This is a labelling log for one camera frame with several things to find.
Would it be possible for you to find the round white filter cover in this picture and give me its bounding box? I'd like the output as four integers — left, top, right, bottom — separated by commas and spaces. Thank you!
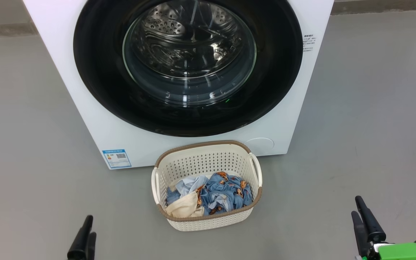
245, 138, 275, 156

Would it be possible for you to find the blue orange-print garment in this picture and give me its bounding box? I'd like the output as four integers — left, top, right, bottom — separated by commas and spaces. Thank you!
197, 172, 254, 216

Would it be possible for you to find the blue energy label sticker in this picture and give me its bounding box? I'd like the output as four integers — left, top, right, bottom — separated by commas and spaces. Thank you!
102, 149, 132, 169

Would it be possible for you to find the pale blue and cream garment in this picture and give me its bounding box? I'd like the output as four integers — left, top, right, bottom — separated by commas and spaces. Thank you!
165, 175, 210, 218

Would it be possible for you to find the cream perforated laundry basket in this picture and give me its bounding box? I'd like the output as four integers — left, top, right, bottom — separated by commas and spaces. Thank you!
151, 140, 263, 231

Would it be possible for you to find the white front-load washing machine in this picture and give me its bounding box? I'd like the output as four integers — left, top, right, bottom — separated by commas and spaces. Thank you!
23, 0, 335, 170

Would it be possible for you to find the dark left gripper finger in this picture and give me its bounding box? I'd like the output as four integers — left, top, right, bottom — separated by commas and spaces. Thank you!
67, 215, 94, 260
87, 232, 97, 260

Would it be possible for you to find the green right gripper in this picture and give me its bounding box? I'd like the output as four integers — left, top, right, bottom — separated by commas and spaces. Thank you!
351, 196, 416, 260

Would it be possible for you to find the small printed text sticker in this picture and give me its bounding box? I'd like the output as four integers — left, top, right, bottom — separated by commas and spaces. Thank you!
303, 34, 315, 53

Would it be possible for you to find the black round glass washer door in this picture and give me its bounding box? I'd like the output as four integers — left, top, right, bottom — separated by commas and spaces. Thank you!
73, 0, 303, 138

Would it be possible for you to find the stainless steel washing machine drum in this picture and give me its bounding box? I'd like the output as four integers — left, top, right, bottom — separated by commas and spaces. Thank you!
123, 0, 257, 105

